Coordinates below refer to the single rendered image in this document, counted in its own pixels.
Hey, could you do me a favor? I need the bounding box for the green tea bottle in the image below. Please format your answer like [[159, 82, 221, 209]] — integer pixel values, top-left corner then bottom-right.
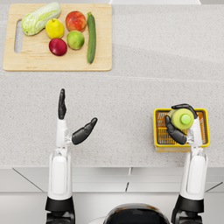
[[166, 108, 195, 131]]

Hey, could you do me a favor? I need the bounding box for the yellow slatted basket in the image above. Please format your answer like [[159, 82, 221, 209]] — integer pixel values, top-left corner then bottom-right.
[[153, 108, 211, 152]]

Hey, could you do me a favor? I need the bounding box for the wooden cutting board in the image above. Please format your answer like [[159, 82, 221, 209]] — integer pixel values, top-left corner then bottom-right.
[[3, 3, 113, 73]]

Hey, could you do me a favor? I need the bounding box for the dark red apple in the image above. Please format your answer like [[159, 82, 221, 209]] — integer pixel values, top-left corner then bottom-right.
[[48, 38, 68, 57]]

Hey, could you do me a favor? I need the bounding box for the green apple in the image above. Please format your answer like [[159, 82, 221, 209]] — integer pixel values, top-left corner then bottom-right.
[[66, 30, 86, 51]]

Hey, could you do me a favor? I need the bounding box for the green cucumber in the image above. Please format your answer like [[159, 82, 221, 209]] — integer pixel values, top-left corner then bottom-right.
[[86, 11, 97, 65]]

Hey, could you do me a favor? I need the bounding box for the dark round robot body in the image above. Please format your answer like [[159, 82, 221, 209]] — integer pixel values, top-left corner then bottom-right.
[[102, 203, 172, 224]]

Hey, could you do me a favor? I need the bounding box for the yellow lemon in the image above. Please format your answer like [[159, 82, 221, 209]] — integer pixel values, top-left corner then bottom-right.
[[45, 17, 66, 40]]

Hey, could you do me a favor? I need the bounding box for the napa cabbage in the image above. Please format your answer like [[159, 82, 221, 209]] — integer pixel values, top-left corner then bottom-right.
[[20, 1, 62, 37]]

